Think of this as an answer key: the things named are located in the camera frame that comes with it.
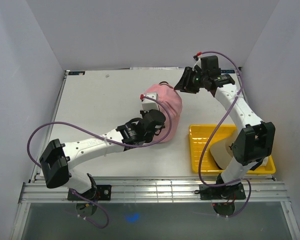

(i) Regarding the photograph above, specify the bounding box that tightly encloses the beige baseball cap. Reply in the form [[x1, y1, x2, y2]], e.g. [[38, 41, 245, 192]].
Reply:
[[209, 138, 233, 170]]

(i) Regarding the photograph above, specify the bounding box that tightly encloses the aluminium frame rail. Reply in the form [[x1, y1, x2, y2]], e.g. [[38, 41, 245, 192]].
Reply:
[[19, 177, 290, 204]]

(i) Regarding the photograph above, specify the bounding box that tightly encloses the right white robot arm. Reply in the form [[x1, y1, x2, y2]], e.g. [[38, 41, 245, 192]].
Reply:
[[174, 51, 276, 199]]

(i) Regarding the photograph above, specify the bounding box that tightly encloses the pink baseball cap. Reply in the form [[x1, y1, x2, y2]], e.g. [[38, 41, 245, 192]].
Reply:
[[144, 81, 183, 143]]

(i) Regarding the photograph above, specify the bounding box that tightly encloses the yellow plastic tray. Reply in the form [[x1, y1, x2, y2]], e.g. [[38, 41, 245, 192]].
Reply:
[[188, 124, 276, 175]]

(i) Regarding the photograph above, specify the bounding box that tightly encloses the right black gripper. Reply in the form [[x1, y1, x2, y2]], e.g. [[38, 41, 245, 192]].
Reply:
[[173, 67, 207, 95]]

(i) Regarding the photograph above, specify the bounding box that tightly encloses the left blue corner label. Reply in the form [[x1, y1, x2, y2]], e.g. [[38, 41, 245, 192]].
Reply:
[[67, 71, 86, 76]]

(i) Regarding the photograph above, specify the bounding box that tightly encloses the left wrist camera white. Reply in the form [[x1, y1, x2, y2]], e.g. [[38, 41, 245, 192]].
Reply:
[[140, 92, 160, 112]]

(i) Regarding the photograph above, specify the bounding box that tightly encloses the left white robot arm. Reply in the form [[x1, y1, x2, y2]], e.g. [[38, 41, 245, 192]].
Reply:
[[39, 109, 166, 200]]

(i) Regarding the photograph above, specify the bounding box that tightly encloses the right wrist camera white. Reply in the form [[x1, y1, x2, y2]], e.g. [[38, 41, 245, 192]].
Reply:
[[192, 51, 203, 73]]

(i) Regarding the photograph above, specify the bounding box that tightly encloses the blue corner label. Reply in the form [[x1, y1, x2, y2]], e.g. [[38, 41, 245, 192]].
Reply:
[[221, 69, 236, 74], [67, 71, 86, 76]]

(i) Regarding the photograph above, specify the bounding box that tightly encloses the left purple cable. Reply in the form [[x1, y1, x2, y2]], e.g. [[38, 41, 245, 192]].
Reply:
[[26, 97, 173, 229]]

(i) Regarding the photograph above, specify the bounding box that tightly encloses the right blue corner label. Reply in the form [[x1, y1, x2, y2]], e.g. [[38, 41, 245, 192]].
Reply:
[[221, 69, 236, 74]]

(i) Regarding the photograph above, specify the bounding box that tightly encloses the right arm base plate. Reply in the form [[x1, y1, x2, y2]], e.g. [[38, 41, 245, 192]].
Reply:
[[194, 183, 246, 200]]

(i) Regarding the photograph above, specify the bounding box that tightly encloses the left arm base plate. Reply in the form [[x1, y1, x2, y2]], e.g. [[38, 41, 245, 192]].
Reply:
[[67, 184, 112, 201]]

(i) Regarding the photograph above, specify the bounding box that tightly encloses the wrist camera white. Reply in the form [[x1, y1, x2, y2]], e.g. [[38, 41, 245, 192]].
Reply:
[[140, 92, 160, 112], [192, 51, 203, 73]]

